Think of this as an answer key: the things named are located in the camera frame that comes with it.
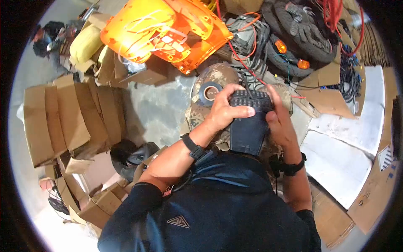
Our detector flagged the white foam board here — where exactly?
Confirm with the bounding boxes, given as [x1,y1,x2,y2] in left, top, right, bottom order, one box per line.
[298,65,387,210]

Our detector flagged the person's body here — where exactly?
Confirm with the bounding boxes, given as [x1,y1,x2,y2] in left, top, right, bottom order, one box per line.
[98,151,322,252]

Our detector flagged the yellow padded bag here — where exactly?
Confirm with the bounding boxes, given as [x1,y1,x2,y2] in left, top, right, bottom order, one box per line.
[69,23,105,64]

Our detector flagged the brown cardboard sheet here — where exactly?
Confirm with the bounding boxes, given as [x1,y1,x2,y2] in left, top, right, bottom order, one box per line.
[295,61,357,120]

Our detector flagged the printed cardboard sheet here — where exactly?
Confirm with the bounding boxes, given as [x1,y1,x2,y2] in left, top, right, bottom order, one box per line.
[346,143,401,235]

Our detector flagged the black wrist band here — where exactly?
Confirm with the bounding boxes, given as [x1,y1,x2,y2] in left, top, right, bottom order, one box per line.
[181,133,207,161]
[276,152,307,177]

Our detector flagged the black plastic panel part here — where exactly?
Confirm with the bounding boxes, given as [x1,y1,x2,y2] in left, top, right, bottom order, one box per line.
[229,89,273,157]

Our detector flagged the black tape roll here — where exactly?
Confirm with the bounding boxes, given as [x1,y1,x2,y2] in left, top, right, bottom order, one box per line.
[191,81,225,108]

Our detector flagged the person's left hand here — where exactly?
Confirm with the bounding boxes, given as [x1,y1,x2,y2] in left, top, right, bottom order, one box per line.
[191,83,256,147]

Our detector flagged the black plastic bag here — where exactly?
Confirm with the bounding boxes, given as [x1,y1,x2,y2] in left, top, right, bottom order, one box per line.
[110,139,160,183]

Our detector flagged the stack of flattened cardboard boxes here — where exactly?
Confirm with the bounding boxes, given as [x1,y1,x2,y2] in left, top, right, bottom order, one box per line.
[23,74,127,168]

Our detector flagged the pile of dark clutter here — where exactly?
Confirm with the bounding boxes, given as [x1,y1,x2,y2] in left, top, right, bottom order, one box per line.
[31,20,86,75]

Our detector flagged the thin red wire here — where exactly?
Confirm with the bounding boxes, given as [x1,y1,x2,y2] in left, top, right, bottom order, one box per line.
[216,0,306,100]

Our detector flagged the person's left thumb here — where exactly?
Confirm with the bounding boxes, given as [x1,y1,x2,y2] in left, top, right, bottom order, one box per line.
[230,105,256,120]

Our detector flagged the orange plastic scooter fairing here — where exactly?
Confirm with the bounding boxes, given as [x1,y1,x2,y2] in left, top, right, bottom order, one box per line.
[100,0,234,75]

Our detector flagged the pile of small cardboard boxes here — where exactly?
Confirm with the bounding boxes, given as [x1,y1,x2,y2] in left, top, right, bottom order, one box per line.
[44,151,142,230]

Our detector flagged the stack of black tyres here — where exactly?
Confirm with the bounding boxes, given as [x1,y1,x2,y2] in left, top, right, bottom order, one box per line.
[261,0,339,78]

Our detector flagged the corrugated cardboard sheet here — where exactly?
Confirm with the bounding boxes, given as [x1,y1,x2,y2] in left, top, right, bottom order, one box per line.
[309,182,357,250]

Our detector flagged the open brown cardboard box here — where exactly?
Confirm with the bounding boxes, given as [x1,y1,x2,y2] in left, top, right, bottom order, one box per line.
[94,47,168,89]

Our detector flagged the person's right hand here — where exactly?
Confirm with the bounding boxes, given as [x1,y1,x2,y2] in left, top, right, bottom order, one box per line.
[265,85,305,166]

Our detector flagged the red cable bundle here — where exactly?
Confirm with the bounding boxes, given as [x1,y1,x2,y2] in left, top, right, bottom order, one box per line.
[316,0,366,58]

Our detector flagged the person's legs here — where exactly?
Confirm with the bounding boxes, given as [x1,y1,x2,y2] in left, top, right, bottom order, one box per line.
[180,62,294,164]

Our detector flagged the person's left index finger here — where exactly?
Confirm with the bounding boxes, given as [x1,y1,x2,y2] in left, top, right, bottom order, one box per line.
[219,83,247,99]

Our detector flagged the black cable bundle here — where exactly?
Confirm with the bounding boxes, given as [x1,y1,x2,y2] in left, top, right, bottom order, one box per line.
[338,43,362,103]

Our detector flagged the person's right index finger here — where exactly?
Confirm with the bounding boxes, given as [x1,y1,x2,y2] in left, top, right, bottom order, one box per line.
[268,85,288,111]

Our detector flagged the person's right thumb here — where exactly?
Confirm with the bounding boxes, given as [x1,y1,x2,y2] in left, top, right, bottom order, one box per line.
[265,110,280,128]

